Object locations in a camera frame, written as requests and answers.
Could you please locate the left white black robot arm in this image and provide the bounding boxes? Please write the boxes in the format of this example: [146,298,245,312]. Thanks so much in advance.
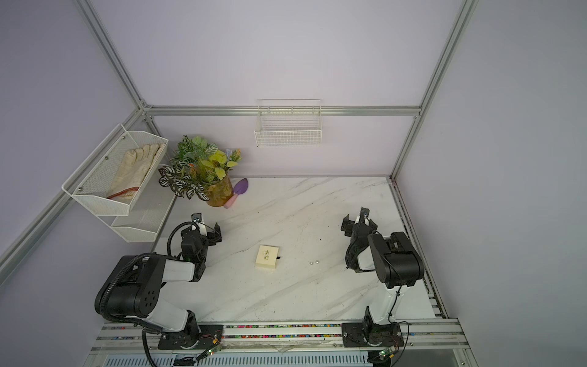
[94,213,223,338]

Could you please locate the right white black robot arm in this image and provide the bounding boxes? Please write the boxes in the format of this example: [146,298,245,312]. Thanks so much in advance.
[341,207,425,347]

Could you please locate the cream drawer jewelry box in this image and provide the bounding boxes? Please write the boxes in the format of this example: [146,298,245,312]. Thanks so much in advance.
[255,245,279,269]

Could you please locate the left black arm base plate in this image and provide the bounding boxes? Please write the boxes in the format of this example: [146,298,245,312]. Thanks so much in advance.
[157,324,224,350]

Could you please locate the amber glass plant pot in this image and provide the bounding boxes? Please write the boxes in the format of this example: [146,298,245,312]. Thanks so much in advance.
[206,176,234,207]

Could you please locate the upper white mesh shelf basket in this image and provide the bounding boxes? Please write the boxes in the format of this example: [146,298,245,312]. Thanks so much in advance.
[62,125,168,217]

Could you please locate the artificial green leafy plant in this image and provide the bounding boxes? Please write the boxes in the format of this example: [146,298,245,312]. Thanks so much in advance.
[158,135,242,203]

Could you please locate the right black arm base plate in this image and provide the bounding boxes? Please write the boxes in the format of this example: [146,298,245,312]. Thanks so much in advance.
[341,323,404,348]

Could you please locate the white wire wall basket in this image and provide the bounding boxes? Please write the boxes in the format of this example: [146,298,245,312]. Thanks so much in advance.
[255,99,323,148]

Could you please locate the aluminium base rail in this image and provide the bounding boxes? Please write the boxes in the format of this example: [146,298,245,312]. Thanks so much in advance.
[90,319,470,354]

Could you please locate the cream work gloves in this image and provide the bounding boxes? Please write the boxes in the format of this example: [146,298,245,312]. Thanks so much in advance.
[106,144,165,202]

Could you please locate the lower white mesh shelf basket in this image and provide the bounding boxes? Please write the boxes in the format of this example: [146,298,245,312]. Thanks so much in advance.
[111,181,175,243]

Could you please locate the white mesh shelf basket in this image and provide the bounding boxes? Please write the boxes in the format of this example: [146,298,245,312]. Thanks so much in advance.
[111,181,175,243]
[62,125,168,217]

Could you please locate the purple pink garden trowel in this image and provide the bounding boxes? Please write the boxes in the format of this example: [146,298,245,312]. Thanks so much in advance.
[223,178,249,209]

